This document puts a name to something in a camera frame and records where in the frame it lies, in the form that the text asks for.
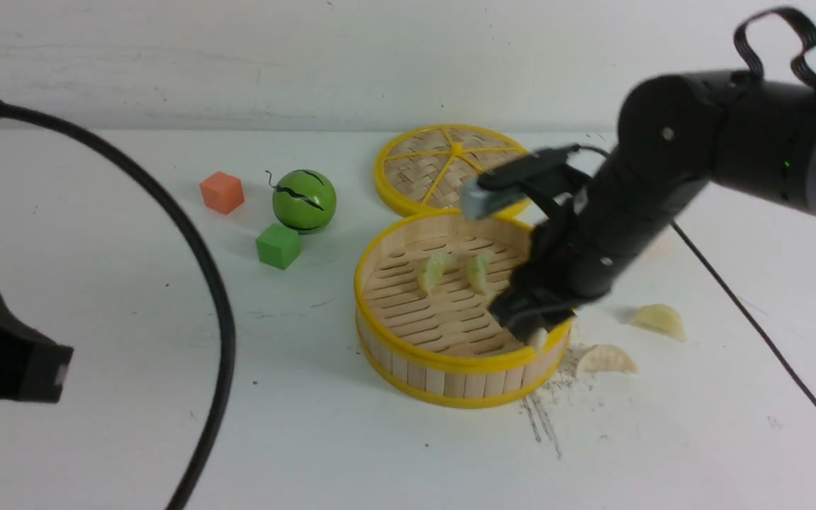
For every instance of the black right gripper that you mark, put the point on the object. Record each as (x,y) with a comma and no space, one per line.
(577,255)

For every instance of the green dumpling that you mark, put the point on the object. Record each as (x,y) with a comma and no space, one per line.
(477,271)
(431,271)

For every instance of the white dumpling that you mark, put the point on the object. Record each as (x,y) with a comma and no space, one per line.
(605,359)
(537,340)

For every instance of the pale dumpling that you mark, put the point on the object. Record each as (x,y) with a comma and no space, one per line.
(661,319)

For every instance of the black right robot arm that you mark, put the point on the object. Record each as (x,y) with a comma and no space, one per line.
(676,134)

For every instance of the bamboo steamer tray yellow rim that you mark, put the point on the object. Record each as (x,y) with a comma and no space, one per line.
(447,349)

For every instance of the woven bamboo steamer lid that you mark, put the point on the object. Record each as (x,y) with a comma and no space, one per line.
(422,170)

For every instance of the green toy watermelon ball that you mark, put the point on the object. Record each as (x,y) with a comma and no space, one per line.
(303,200)

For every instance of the green foam cube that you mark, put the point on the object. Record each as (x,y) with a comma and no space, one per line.
(278,246)

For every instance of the orange foam cube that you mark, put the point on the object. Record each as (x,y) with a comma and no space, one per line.
(222,192)

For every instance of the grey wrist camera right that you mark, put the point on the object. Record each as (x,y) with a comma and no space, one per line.
(541,177)

